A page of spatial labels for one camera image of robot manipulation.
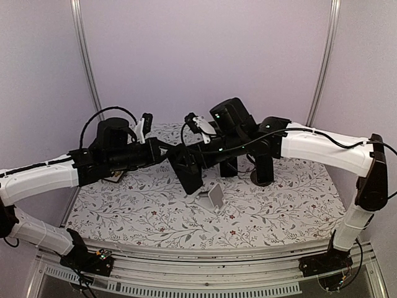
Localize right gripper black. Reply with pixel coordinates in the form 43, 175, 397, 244
175, 130, 248, 173

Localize black smartphone front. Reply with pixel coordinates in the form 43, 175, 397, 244
168, 160, 203, 195

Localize black smartphone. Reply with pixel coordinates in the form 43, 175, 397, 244
219, 158, 238, 178
168, 160, 203, 195

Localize round wooden base phone stand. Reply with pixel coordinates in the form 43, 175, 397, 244
250, 171, 273, 187

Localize blue smartphone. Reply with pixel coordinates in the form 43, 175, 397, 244
255, 155, 274, 183

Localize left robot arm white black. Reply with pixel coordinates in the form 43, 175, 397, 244
1, 113, 171, 269

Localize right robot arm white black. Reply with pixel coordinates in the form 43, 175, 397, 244
168, 97, 390, 271

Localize grey white phone stand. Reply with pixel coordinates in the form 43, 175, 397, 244
195, 183, 227, 215

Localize floral square coaster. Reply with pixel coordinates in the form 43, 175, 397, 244
104, 171, 125, 183

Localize floral table mat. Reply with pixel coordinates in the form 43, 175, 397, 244
60, 122, 353, 250

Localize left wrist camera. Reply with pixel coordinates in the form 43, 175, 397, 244
134, 113, 153, 144

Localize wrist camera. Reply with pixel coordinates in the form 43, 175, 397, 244
134, 113, 153, 144
184, 112, 218, 144

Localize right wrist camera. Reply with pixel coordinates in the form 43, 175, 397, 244
184, 112, 218, 144

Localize front aluminium rail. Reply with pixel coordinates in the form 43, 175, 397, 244
33, 238, 378, 285

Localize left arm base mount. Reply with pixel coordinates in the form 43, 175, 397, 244
60, 246, 114, 277

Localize perforated cable tray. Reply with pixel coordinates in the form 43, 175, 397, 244
40, 265, 303, 297

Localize left aluminium corner post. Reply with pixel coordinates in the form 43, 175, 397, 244
70, 0, 102, 112

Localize aluminium corner post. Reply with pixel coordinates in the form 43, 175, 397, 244
306, 0, 341, 127
70, 0, 102, 112

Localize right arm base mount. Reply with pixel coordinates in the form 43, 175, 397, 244
298, 245, 353, 277

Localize right aluminium corner post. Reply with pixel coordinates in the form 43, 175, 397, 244
306, 0, 341, 127

